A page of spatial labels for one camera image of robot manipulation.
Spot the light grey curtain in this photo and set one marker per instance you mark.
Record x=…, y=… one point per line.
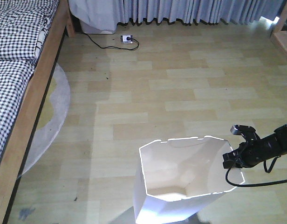
x=104, y=15

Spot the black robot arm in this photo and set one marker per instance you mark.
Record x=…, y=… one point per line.
x=276, y=143

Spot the white floor power socket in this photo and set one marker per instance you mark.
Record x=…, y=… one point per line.
x=126, y=39

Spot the white octagonal trash bin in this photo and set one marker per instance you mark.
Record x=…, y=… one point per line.
x=176, y=178

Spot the black white checkered bedding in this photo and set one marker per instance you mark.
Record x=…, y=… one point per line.
x=24, y=26

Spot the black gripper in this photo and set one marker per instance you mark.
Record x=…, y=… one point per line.
x=247, y=155

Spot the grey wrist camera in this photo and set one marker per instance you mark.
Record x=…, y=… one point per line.
x=241, y=129

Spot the wooden bed frame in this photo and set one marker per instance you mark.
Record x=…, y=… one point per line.
x=17, y=148

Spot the grey round rug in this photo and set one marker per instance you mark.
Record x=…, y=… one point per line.
x=52, y=117

